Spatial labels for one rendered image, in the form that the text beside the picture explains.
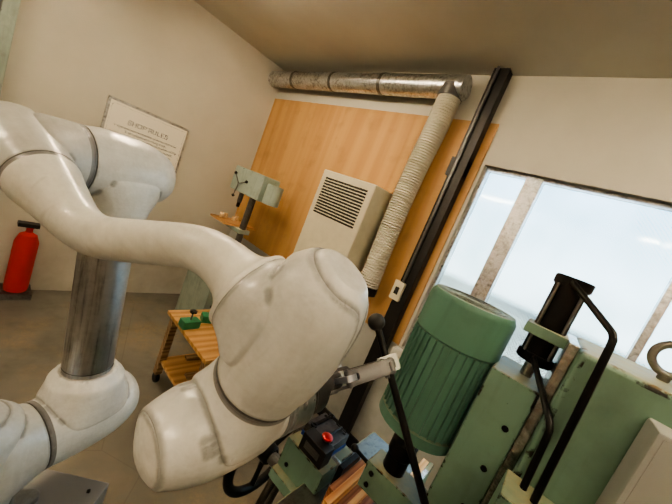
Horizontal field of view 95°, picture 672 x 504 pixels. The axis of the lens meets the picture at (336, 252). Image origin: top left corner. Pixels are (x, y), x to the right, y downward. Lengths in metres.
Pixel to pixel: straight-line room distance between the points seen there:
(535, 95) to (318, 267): 2.12
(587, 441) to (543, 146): 1.74
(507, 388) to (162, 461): 0.53
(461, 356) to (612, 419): 0.22
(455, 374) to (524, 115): 1.82
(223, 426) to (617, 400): 0.52
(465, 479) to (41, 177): 0.85
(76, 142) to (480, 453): 0.89
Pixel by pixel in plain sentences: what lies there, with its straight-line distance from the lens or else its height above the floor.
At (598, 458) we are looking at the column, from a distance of 0.64.
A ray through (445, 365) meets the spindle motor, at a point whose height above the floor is 1.38.
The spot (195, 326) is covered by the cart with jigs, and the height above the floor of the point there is 0.55.
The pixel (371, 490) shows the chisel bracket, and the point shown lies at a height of 1.02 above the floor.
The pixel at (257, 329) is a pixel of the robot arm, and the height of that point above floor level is 1.46.
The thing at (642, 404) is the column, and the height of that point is 1.49.
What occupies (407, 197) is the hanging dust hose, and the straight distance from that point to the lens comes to 2.13.
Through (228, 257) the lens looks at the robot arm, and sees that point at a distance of 0.34.
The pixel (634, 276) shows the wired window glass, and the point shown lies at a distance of 2.06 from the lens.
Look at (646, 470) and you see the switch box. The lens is 0.57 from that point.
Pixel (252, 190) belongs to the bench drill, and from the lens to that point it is 2.79.
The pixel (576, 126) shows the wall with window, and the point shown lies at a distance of 2.18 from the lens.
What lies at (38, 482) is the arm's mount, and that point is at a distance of 1.16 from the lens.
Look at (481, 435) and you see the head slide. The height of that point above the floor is 1.30.
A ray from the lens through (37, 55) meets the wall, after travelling 3.21.
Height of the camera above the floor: 1.58
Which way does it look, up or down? 8 degrees down
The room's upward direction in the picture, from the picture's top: 22 degrees clockwise
